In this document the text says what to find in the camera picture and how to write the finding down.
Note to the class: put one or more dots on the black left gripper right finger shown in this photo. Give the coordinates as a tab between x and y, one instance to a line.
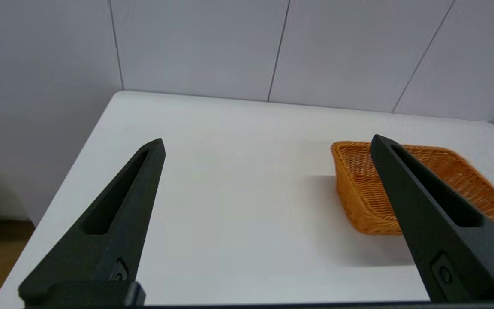
444	240

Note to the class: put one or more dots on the orange wicker basket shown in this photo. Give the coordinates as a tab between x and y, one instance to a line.
358	193

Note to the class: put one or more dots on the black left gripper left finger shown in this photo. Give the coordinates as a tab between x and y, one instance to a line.
122	240

